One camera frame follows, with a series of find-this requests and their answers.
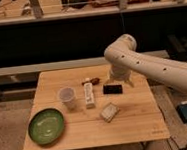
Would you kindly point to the green ceramic bowl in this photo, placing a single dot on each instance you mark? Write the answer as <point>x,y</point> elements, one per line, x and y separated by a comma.
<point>46,126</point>

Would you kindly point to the black rectangular box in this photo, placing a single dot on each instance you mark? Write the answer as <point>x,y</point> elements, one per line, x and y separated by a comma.
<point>112,89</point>

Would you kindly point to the wooden workbench in background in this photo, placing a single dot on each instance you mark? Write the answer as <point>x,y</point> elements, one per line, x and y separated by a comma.
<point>20,11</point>

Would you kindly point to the wooden table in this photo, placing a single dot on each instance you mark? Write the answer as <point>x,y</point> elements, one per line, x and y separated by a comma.
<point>138,120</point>

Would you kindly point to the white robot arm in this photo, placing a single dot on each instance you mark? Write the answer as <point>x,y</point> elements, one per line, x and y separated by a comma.
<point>123,57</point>

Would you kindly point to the small white packet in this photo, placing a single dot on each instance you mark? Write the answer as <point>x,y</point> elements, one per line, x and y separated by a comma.
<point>109,111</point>

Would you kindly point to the white bottle with brown cap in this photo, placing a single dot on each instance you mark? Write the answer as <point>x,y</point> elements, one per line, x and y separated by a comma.
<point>88,85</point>

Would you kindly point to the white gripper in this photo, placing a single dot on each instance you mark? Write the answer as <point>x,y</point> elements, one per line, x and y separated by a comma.
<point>120,75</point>

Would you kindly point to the clear plastic cup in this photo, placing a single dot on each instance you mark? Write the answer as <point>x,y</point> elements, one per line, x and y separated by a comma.
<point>67,97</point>

